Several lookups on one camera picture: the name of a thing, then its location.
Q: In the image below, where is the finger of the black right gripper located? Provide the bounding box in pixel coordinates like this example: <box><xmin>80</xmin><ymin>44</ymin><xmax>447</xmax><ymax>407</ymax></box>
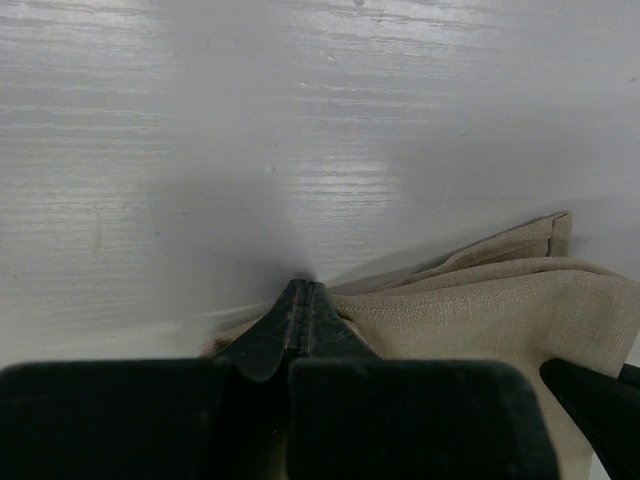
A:
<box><xmin>539</xmin><ymin>359</ymin><xmax>640</xmax><ymax>480</ymax></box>

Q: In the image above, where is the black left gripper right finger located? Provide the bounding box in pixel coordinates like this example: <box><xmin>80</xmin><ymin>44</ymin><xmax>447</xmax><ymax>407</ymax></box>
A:
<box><xmin>288</xmin><ymin>282</ymin><xmax>560</xmax><ymax>479</ymax></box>

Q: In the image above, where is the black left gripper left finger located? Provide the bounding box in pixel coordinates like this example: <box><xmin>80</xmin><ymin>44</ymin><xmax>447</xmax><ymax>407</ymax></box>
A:
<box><xmin>1</xmin><ymin>285</ymin><xmax>304</xmax><ymax>479</ymax></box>

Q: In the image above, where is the beige cloth napkin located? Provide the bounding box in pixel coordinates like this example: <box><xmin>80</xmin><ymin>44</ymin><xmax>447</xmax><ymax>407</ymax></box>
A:
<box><xmin>210</xmin><ymin>211</ymin><xmax>639</xmax><ymax>479</ymax></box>

